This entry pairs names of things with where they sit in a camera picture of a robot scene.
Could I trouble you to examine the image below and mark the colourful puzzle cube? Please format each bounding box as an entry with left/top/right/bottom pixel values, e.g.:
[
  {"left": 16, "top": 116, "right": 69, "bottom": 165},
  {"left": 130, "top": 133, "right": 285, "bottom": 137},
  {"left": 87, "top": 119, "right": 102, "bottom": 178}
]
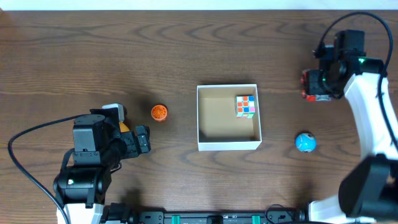
[{"left": 235, "top": 95, "right": 256, "bottom": 119}]

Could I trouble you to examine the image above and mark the orange white toy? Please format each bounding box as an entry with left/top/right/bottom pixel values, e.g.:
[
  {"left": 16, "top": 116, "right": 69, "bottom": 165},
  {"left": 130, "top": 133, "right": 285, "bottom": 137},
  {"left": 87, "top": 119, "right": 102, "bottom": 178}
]
[{"left": 101, "top": 103, "right": 130, "bottom": 133}]

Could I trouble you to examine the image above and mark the white cardboard box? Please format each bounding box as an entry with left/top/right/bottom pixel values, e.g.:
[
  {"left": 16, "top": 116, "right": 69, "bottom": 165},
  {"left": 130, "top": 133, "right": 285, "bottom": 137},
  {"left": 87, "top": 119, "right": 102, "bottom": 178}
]
[{"left": 197, "top": 84, "right": 262, "bottom": 151}]

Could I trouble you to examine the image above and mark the blue toy ball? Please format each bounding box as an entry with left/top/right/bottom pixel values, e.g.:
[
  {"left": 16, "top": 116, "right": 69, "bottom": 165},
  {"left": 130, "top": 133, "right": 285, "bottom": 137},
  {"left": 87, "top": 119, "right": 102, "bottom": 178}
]
[{"left": 295, "top": 133, "right": 317, "bottom": 152}]

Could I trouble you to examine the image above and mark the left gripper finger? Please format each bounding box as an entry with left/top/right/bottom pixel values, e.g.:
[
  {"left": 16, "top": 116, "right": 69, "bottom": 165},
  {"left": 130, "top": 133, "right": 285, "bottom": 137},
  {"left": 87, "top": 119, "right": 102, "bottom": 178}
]
[
  {"left": 136, "top": 125, "right": 150, "bottom": 140},
  {"left": 137, "top": 136, "right": 151, "bottom": 153}
]

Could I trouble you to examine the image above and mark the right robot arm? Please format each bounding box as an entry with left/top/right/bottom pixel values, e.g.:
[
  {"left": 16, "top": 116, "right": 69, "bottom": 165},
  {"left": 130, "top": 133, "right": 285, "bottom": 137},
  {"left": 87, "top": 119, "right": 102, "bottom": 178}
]
[{"left": 301, "top": 30, "right": 397, "bottom": 223}]

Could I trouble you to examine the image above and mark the red toy truck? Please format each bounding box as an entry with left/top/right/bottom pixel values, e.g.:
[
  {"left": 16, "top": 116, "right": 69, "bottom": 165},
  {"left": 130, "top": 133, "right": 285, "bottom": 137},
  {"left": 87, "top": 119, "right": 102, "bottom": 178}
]
[{"left": 300, "top": 72, "right": 331, "bottom": 102}]

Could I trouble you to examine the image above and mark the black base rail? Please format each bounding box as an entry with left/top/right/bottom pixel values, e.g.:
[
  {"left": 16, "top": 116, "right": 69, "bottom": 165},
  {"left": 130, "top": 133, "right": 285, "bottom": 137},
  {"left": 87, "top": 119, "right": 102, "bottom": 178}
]
[{"left": 99, "top": 203, "right": 308, "bottom": 224}]

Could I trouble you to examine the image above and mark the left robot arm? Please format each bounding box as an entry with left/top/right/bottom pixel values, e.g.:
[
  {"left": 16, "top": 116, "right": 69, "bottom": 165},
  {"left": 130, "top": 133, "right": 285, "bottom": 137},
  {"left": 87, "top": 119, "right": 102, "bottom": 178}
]
[{"left": 53, "top": 104, "right": 151, "bottom": 223}]

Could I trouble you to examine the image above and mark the orange ribbed toy ball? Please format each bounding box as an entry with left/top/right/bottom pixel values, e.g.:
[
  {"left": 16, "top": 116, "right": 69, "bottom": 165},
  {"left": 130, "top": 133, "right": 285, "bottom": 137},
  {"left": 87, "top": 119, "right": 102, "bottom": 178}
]
[{"left": 150, "top": 105, "right": 168, "bottom": 122}]

